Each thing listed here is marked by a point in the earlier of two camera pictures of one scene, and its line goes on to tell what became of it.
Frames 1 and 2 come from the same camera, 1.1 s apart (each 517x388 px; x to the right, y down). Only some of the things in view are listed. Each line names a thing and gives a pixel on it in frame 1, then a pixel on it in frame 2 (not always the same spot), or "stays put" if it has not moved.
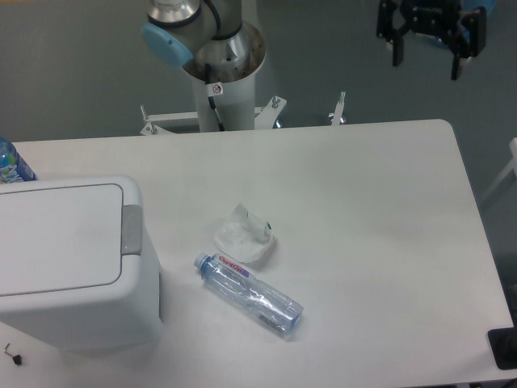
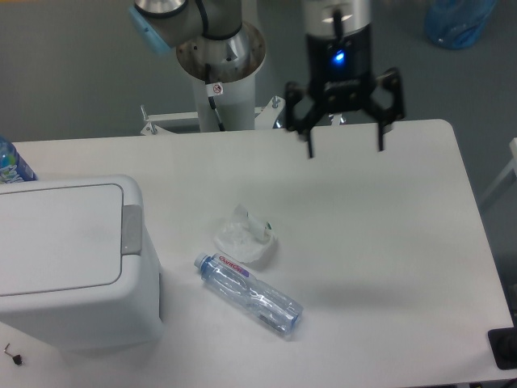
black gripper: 465,32 → 341,78
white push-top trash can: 77,269 stays put
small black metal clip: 17,358 stays put
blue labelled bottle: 14,168 stays put
